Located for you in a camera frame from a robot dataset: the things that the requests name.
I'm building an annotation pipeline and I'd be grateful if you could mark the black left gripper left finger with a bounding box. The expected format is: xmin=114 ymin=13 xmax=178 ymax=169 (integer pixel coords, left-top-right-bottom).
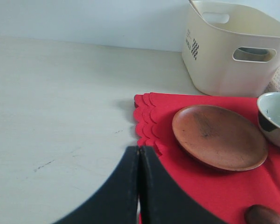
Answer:
xmin=56 ymin=146 xmax=140 ymax=224

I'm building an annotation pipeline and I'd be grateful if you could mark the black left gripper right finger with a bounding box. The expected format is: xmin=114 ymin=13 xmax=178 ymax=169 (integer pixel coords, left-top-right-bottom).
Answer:
xmin=139 ymin=146 xmax=224 ymax=224

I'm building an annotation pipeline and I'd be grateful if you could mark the red tablecloth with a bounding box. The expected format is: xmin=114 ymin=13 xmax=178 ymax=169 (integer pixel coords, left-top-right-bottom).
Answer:
xmin=133 ymin=92 xmax=280 ymax=224

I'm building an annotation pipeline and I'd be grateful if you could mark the brown wooden plate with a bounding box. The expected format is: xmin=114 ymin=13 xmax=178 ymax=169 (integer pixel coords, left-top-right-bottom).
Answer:
xmin=172 ymin=105 xmax=268 ymax=172

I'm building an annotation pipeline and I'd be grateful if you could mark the dark wooden spoon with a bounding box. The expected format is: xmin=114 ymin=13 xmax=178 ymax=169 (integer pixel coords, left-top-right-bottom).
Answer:
xmin=244 ymin=204 xmax=280 ymax=224

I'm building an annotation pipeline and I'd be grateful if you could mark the white ceramic bowl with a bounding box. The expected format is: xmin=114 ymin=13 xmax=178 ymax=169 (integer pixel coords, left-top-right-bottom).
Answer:
xmin=257 ymin=92 xmax=280 ymax=147

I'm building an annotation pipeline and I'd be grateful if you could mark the cream plastic bin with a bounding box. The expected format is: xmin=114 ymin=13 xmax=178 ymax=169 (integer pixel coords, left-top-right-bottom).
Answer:
xmin=182 ymin=0 xmax=280 ymax=97

